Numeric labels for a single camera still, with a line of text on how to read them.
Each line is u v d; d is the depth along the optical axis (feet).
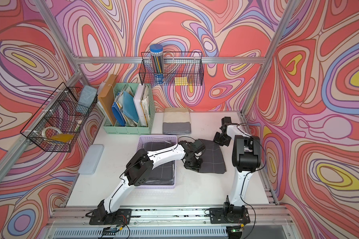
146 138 3.22
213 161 3.04
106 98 2.74
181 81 2.98
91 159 3.08
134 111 3.25
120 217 2.37
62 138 2.28
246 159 1.80
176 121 3.67
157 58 2.41
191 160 2.54
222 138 2.84
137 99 3.01
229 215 2.17
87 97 2.67
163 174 2.76
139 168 1.88
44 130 2.21
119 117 3.31
